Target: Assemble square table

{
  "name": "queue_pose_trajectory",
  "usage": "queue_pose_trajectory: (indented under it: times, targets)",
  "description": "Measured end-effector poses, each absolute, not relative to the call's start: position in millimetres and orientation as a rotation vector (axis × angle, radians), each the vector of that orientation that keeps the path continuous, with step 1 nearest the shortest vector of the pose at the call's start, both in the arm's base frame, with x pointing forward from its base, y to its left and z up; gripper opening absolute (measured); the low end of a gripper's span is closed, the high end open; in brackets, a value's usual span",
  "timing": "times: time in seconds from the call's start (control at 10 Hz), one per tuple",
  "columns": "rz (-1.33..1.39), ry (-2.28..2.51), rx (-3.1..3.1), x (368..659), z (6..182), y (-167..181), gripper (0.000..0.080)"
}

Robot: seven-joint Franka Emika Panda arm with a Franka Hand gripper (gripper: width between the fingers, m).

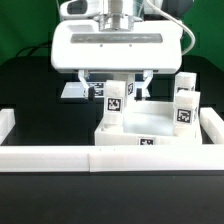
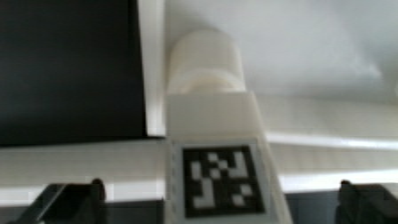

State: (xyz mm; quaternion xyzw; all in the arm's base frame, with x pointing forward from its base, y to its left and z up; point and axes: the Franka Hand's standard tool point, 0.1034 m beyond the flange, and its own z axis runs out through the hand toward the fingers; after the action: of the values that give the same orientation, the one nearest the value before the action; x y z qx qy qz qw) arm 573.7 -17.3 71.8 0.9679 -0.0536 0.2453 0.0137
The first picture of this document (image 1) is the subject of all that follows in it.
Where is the white square table top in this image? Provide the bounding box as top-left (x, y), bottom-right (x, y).
top-left (95, 101), bottom-right (202, 146)

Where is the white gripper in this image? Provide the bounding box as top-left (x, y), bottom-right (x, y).
top-left (51, 0), bottom-right (183, 100)

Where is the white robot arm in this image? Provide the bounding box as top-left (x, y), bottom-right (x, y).
top-left (51, 0), bottom-right (194, 99)

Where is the white U-shaped fence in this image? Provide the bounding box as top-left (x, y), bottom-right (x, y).
top-left (0, 109), bottom-right (224, 172)

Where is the black cable bundle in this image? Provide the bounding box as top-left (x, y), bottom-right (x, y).
top-left (14, 41), bottom-right (54, 58)

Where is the white tag sheet with markers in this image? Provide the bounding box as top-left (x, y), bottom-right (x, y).
top-left (60, 81), bottom-right (151, 100)

